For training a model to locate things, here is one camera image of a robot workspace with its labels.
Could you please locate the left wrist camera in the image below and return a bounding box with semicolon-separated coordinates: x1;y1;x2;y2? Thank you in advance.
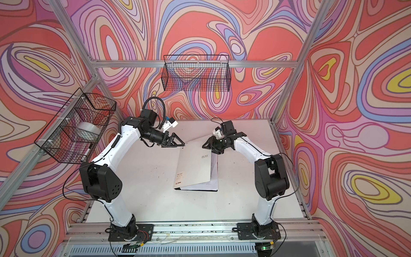
162;117;178;132

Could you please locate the black white marker pen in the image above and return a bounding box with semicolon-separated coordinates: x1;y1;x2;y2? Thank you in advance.
81;147;91;162

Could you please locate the green circuit board right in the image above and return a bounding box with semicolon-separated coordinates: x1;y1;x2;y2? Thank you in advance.
255;242;275;251

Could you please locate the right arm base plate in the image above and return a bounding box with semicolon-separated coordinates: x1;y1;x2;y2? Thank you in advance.
232;222;281;242

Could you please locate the green circuit board left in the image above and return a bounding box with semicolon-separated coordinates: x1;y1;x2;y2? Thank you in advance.
122;243;144;252

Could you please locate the black wire basket wall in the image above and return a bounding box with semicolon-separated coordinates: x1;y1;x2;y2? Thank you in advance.
34;88;117;164
161;54;231;92

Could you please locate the black wire basket left wall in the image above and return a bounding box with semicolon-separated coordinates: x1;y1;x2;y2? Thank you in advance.
34;88;117;164

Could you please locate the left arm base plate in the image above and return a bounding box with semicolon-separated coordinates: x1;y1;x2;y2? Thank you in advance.
105;224;154;243

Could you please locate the green circuit board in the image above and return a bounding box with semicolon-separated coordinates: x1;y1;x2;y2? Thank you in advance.
255;242;275;251
122;243;144;252

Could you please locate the black wire basket back wall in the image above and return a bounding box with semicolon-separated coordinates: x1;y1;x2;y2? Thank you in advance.
161;54;231;92

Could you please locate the aluminium front rail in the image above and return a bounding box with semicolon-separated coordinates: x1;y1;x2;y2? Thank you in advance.
63;219;327;244

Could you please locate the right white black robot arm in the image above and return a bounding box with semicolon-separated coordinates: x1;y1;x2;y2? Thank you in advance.
202;132;290;240

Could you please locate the white RAY file folder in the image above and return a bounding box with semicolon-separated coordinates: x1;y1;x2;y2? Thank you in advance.
173;136;218;192

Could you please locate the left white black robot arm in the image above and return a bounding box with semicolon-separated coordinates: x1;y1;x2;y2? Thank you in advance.
79;116;185;241

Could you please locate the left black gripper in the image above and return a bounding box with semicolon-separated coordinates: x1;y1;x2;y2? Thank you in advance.
142;129;185;148

